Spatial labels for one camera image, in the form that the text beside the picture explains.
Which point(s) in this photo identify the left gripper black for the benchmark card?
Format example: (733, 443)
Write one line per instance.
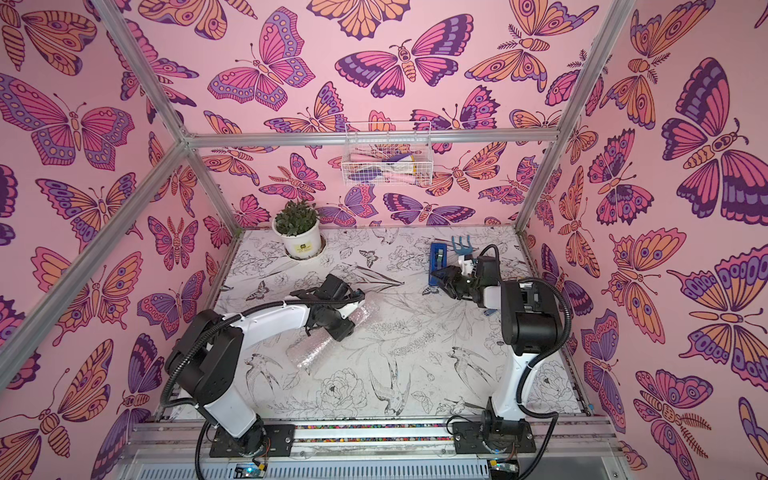
(344, 331)

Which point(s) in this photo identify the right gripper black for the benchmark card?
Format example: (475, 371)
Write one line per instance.
(455, 284)

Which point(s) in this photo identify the blue tape dispenser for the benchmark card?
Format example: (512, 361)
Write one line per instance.
(437, 261)

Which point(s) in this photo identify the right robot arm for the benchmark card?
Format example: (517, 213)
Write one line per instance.
(535, 321)

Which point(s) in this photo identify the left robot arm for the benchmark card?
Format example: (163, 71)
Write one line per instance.
(202, 365)

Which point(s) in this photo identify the blue yellow garden rake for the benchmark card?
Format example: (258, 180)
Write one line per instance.
(462, 245)

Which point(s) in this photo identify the white potted succulent plant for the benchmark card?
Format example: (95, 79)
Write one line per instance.
(298, 226)

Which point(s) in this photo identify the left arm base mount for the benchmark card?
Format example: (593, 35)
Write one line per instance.
(252, 441)

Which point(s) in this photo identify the white wire wall basket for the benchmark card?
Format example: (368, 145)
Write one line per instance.
(388, 152)

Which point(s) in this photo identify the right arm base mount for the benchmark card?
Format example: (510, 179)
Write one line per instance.
(489, 438)

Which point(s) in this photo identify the aluminium front rail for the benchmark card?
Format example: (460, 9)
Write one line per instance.
(398, 449)

